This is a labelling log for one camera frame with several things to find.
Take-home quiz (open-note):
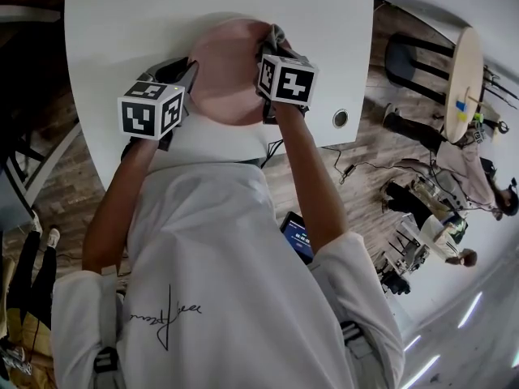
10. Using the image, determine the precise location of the grey shoulder strap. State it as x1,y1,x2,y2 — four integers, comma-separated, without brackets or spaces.
92,265,119,389
310,257,382,364

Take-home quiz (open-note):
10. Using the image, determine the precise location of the black cable with adapter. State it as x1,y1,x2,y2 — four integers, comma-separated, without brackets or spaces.
324,146,441,186

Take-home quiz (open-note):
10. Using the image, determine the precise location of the round wooden table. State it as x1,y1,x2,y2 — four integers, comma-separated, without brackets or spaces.
444,25,486,144

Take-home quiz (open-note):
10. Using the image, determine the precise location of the cluttered equipment rack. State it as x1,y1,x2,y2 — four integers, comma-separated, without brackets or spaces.
376,212,433,296

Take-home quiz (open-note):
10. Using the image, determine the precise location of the black round table base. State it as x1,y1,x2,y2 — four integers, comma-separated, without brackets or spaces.
384,32,457,105

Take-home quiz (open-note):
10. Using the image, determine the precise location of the grey cloth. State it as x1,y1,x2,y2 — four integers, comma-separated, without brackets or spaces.
259,23,291,56

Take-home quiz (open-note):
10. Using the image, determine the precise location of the big pink plate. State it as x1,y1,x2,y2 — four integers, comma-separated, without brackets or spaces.
188,17,295,126

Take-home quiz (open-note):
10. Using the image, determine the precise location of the white table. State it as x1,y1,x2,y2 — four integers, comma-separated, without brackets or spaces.
63,0,375,177

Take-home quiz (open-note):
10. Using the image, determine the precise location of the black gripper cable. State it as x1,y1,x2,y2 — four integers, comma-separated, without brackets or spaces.
259,138,285,169

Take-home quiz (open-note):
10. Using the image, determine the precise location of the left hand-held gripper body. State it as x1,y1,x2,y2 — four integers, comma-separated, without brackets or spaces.
117,72,188,161

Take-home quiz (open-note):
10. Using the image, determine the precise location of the person's white shirt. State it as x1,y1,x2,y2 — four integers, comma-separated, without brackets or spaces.
50,158,406,389

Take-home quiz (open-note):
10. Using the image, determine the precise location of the white chair frame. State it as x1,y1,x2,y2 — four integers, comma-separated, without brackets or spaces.
0,115,84,234

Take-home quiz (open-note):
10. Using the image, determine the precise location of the person's right forearm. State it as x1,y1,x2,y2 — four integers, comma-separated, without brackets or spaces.
271,101,350,254

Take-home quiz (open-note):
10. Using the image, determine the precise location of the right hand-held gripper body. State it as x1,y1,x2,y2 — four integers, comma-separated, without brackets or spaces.
255,53,320,125

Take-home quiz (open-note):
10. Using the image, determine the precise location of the black screen device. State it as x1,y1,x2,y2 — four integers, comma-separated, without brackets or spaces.
279,211,315,266

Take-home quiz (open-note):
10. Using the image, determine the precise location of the person's left forearm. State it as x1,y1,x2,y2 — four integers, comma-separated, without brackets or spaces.
82,135,161,275

